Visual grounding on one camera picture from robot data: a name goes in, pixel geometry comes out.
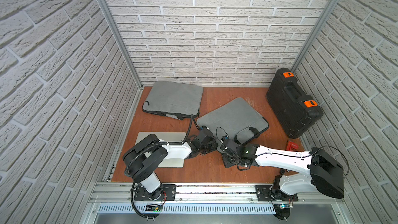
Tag silver apple laptop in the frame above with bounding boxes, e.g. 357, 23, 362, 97
135, 132, 186, 168

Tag grey laptop bag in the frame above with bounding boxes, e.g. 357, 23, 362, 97
197, 97, 269, 145
142, 81, 204, 120

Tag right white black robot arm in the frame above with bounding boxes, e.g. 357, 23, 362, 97
220, 136, 344, 201

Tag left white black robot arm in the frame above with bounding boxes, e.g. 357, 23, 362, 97
123, 128, 218, 201

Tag red black pipe wrench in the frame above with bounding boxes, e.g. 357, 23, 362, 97
286, 140, 300, 151

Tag black tool case orange latches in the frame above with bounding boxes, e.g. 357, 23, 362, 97
266, 68, 324, 139

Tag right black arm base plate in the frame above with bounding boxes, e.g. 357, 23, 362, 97
255, 185, 299, 202

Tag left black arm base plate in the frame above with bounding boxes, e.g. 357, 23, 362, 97
134, 184, 176, 201

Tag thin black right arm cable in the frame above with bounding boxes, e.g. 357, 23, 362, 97
310, 145, 350, 179

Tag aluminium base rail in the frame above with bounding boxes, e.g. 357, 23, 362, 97
90, 181, 344, 206

